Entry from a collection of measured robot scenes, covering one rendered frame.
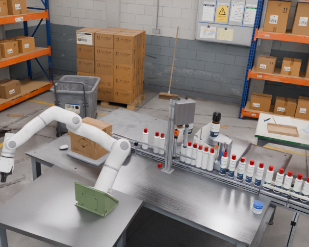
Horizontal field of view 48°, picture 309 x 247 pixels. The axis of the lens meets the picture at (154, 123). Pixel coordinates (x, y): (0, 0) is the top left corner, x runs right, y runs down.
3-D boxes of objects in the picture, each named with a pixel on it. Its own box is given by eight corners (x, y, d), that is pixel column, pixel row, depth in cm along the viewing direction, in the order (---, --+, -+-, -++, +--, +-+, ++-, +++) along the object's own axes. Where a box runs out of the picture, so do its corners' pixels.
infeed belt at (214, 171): (261, 188, 284) (262, 184, 282) (259, 193, 277) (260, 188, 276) (102, 135, 357) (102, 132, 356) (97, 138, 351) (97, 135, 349)
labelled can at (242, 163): (243, 179, 288) (247, 157, 280) (241, 182, 284) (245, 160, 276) (237, 177, 290) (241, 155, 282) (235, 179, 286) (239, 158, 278)
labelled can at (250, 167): (252, 182, 285) (256, 160, 277) (250, 185, 281) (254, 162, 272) (245, 180, 287) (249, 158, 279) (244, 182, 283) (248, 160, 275)
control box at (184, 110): (193, 123, 287) (195, 102, 280) (175, 125, 280) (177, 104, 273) (187, 118, 296) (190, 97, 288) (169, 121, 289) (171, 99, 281)
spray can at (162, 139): (165, 153, 322) (166, 133, 314) (162, 155, 318) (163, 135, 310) (160, 151, 324) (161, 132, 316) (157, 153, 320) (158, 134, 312)
